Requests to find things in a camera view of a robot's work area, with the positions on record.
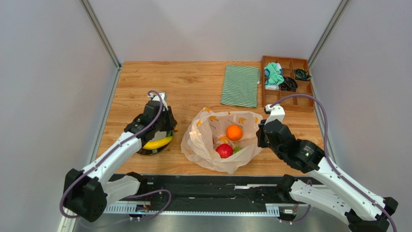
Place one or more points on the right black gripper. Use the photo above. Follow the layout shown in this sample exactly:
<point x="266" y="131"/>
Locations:
<point x="263" y="134"/>

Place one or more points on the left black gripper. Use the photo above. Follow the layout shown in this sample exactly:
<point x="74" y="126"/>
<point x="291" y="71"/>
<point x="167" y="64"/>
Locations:
<point x="171" y="123"/>

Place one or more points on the yellow banana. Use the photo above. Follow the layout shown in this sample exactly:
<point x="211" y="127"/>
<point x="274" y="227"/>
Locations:
<point x="152" y="145"/>

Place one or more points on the green starfruit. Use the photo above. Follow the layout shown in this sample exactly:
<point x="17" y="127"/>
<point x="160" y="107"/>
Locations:
<point x="237" y="149"/>

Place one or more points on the orange fruit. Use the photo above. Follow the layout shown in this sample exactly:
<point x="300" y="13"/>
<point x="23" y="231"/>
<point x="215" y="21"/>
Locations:
<point x="234" y="133"/>

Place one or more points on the banana print plastic bag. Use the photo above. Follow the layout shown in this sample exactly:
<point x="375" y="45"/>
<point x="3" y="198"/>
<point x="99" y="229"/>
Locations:
<point x="208" y="130"/>

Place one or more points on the red apple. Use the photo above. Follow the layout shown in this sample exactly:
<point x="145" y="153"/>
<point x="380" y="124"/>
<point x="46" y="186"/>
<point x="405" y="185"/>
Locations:
<point x="224" y="151"/>

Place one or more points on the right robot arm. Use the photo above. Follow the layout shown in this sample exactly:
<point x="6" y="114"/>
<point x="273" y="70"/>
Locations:
<point x="359" y="208"/>

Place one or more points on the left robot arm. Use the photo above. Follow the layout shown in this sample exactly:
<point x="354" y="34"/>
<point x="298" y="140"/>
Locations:
<point x="109" y="160"/>

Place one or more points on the black fruit bowl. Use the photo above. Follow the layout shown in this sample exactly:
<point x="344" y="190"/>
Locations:
<point x="151" y="152"/>

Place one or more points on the green striped cloth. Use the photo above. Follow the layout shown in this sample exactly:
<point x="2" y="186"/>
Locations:
<point x="240" y="86"/>

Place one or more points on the teal white socks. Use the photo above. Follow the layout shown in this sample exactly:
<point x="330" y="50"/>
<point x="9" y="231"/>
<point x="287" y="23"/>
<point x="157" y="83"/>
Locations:
<point x="274" y="76"/>

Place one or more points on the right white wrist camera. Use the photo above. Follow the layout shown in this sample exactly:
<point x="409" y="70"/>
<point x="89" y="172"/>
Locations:
<point x="275" y="112"/>

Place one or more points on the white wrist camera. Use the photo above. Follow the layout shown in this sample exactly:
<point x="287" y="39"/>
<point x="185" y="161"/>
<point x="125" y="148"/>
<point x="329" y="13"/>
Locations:
<point x="162" y="97"/>
<point x="275" y="112"/>

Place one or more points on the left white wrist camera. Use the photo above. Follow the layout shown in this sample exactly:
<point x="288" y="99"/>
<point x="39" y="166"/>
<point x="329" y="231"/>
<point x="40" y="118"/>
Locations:
<point x="162" y="97"/>

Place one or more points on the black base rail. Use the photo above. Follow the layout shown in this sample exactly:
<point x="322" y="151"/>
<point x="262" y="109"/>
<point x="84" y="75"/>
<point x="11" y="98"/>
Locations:
<point x="215" y="194"/>

